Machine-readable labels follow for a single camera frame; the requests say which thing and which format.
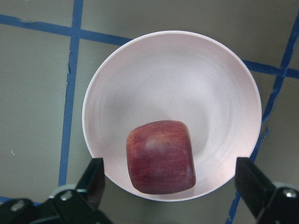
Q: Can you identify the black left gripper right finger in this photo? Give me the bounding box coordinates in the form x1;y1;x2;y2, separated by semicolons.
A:
235;157;276;219

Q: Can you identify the red apple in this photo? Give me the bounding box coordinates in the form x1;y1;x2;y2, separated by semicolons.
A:
126;120;196;195

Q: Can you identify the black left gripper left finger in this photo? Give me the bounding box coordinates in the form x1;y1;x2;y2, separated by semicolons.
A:
75;158;105;209

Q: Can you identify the pink plate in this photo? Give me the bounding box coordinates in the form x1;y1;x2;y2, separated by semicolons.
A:
82;31;262;202

